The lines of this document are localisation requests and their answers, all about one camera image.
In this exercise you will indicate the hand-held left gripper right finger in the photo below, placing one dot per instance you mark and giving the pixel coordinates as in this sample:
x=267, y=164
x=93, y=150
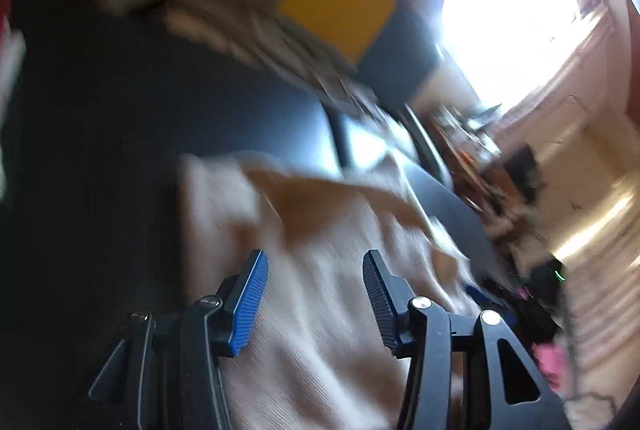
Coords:
x=382, y=305

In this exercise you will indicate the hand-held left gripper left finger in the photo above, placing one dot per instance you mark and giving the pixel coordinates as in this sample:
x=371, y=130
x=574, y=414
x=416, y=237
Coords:
x=247, y=305

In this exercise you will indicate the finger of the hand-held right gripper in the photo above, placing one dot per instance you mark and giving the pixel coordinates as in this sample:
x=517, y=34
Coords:
x=480, y=296

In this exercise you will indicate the cream knitted sweater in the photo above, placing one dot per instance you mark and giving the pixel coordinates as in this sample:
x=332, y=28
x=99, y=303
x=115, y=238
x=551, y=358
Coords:
x=320, y=335

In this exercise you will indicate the pile of pale clothes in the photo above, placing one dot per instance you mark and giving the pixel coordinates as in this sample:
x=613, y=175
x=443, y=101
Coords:
x=10, y=60

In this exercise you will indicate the pink ruffled bedspread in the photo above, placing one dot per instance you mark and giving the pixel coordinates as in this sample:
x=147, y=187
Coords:
x=550, y=365

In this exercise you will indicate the wooden desk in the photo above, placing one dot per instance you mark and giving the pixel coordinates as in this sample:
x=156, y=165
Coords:
x=475, y=180

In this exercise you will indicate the grey yellow blue sofa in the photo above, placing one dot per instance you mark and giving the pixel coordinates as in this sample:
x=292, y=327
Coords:
x=335, y=0

